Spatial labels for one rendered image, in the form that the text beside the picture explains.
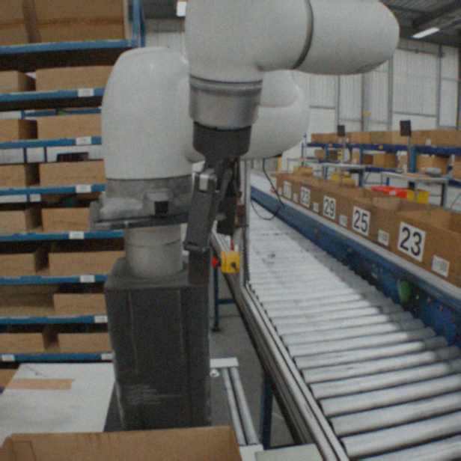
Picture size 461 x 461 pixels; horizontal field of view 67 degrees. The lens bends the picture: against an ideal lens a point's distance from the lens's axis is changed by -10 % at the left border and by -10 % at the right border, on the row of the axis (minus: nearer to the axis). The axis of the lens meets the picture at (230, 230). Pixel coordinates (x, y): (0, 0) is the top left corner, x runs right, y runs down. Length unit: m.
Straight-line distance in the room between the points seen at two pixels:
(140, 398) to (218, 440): 0.17
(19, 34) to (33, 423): 1.59
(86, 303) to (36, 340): 0.34
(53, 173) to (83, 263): 0.42
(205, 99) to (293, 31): 0.13
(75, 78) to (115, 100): 1.11
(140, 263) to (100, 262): 1.11
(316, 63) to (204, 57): 0.14
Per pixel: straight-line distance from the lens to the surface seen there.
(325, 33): 0.48
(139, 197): 0.62
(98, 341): 1.94
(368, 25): 0.52
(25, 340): 2.05
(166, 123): 0.62
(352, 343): 1.18
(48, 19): 1.91
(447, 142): 8.41
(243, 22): 0.43
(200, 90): 0.46
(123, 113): 0.62
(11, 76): 1.82
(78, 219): 1.75
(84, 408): 0.92
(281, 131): 0.71
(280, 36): 0.45
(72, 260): 1.80
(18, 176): 1.81
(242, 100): 0.45
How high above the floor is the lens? 1.30
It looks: 13 degrees down
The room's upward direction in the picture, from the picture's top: straight up
